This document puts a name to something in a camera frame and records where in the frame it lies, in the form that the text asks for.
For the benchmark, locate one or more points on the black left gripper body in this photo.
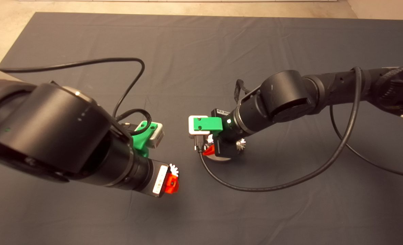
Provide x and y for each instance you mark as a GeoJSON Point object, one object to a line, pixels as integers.
{"type": "Point", "coordinates": [160, 180]}

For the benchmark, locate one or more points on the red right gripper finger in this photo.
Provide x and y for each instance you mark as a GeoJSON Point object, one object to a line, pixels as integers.
{"type": "Point", "coordinates": [211, 151]}

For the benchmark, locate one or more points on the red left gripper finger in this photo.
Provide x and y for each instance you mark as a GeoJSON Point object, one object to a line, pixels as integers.
{"type": "Point", "coordinates": [174, 188]}

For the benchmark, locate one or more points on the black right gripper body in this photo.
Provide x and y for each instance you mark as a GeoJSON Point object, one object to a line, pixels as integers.
{"type": "Point", "coordinates": [228, 148]}

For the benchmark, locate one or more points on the small dark steel gear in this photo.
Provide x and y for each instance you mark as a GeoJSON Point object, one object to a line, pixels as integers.
{"type": "Point", "coordinates": [209, 139]}

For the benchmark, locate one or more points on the large steel gear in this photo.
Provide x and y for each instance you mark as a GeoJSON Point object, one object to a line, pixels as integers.
{"type": "Point", "coordinates": [174, 169]}

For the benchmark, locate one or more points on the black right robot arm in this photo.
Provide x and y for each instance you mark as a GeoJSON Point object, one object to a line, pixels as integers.
{"type": "Point", "coordinates": [290, 95]}

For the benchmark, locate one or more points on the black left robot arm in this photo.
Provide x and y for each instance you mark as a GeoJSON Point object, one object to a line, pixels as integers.
{"type": "Point", "coordinates": [51, 129]}

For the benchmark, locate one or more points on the round metal plate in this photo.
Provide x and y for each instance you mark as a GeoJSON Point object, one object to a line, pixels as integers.
{"type": "Point", "coordinates": [221, 159]}

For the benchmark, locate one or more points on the dark grey table cloth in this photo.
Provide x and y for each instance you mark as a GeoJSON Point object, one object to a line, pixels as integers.
{"type": "Point", "coordinates": [221, 51]}

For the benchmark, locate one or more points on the green right camera mount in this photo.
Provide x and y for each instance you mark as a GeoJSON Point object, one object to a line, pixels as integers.
{"type": "Point", "coordinates": [208, 124]}

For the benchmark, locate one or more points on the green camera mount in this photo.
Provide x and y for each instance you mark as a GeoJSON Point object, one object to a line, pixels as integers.
{"type": "Point", "coordinates": [208, 124]}
{"type": "Point", "coordinates": [140, 143]}

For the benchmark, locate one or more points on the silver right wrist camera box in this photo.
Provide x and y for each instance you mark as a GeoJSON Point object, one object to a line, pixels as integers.
{"type": "Point", "coordinates": [190, 126]}

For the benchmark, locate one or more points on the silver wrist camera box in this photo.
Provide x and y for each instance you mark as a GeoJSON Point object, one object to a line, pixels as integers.
{"type": "Point", "coordinates": [158, 137]}
{"type": "Point", "coordinates": [190, 126]}

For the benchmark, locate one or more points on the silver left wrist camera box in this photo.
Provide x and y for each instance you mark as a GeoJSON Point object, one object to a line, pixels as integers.
{"type": "Point", "coordinates": [158, 137]}

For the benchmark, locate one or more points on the green left camera mount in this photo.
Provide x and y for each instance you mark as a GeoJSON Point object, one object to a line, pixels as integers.
{"type": "Point", "coordinates": [140, 143]}

